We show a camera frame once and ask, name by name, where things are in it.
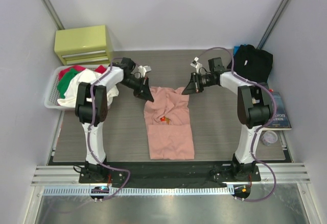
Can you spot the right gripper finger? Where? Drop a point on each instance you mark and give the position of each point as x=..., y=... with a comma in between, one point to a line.
x=195, y=90
x=191, y=84

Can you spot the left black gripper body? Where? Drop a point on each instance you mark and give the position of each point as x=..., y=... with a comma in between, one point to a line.
x=136, y=84

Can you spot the slotted cable duct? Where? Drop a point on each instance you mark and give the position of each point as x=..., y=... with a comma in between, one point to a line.
x=103, y=191

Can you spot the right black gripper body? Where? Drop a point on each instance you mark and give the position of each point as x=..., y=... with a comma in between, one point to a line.
x=205, y=80

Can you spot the red green garment in basket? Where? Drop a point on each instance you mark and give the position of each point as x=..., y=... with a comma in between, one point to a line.
x=101, y=69

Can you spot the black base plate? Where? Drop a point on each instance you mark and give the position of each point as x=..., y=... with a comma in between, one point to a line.
x=167, y=174

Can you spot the yellow-green drawer box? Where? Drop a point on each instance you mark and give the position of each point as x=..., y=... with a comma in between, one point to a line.
x=87, y=45

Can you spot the black t-shirt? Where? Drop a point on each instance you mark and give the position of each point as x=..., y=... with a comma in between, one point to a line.
x=252, y=63

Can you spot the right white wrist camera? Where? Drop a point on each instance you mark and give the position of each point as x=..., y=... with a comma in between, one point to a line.
x=196, y=64

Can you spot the clear plastic cup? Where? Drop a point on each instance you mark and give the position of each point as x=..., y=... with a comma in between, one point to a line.
x=269, y=138

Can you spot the aluminium frame rail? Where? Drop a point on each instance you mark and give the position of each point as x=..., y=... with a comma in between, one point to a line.
x=65, y=175

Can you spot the dark blue book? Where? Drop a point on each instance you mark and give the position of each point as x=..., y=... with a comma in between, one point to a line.
x=281, y=121

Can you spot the pink printed t-shirt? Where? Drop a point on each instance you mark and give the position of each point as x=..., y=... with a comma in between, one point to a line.
x=168, y=125

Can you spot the blue garment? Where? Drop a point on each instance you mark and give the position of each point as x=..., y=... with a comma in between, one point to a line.
x=235, y=49

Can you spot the aluminium corner post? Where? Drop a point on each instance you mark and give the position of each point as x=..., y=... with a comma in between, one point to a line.
x=273, y=22
x=53, y=14

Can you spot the left aluminium corner post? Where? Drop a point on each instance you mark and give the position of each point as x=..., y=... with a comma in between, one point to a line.
x=53, y=14

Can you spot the right aluminium corner post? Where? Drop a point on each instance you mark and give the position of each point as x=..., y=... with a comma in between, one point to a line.
x=273, y=22

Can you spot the white plastic basket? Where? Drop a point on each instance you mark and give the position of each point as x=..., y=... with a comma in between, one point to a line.
x=51, y=99

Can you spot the white t-shirt in basket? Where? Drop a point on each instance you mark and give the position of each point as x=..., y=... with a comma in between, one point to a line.
x=68, y=85

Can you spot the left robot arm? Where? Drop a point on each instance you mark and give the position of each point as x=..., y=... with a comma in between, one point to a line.
x=91, y=108

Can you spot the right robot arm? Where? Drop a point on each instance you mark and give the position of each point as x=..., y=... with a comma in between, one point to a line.
x=255, y=108

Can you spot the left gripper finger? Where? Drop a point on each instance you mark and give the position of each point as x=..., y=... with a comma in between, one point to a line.
x=146, y=92
x=145, y=97

